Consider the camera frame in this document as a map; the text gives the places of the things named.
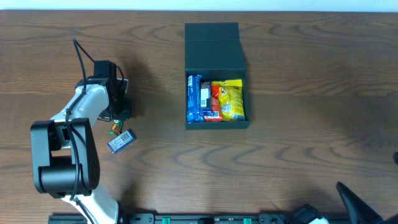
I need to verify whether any red green KitKat Milo bar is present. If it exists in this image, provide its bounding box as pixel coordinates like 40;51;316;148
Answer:
109;119;124;136

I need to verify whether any small blue candy box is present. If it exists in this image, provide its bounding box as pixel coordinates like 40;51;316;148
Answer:
107;129;136;154

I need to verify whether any blue biscuit bar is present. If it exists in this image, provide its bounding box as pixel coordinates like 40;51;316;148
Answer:
187;75;204;123

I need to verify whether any dark blue chocolate bar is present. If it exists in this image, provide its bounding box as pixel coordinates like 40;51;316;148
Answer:
200;82;211;116

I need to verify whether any red snack packet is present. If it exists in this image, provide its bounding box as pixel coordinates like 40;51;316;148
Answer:
203;84;224;122

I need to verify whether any black gift box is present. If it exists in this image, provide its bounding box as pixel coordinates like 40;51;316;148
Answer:
185;22;251;130

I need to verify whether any yellow snack packet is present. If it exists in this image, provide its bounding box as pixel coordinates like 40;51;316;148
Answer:
211;79;245;121

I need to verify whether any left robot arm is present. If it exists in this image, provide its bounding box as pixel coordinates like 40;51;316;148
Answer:
30;60;131;223

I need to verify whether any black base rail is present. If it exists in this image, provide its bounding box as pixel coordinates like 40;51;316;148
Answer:
47;203;364;224

